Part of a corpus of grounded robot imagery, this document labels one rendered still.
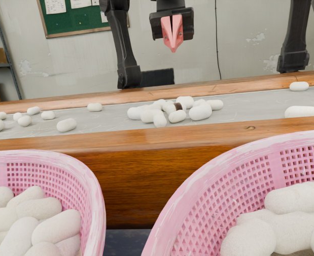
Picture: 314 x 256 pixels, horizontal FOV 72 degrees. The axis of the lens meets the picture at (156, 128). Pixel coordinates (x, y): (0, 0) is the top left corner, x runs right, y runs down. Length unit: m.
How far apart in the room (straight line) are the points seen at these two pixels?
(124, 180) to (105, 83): 2.37
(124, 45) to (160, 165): 0.68
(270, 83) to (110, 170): 0.46
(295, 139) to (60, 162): 0.18
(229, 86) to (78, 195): 0.47
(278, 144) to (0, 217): 0.21
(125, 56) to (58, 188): 0.68
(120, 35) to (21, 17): 2.19
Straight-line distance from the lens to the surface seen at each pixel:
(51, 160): 0.20
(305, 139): 0.20
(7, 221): 0.19
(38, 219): 0.19
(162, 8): 0.56
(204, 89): 0.55
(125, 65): 0.82
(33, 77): 2.92
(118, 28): 0.85
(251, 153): 0.17
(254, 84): 0.58
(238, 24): 2.54
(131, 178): 0.21
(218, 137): 0.20
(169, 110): 0.37
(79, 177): 0.16
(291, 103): 0.44
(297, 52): 0.89
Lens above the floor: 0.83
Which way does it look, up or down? 17 degrees down
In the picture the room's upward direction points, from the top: 7 degrees counter-clockwise
